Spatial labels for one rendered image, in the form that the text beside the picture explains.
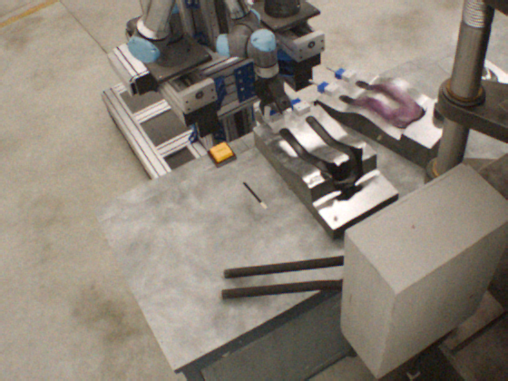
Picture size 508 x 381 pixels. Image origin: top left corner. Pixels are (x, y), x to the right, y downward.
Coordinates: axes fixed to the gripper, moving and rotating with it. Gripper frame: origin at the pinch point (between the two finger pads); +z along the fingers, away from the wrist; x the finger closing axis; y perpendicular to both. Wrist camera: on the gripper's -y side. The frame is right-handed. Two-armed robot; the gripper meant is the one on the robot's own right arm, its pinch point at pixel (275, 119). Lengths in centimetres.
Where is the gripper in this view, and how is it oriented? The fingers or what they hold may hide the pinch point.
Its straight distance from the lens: 204.2
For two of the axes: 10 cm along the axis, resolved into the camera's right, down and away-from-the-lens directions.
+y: -4.9, -6.3, 6.0
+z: 1.1, 6.4, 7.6
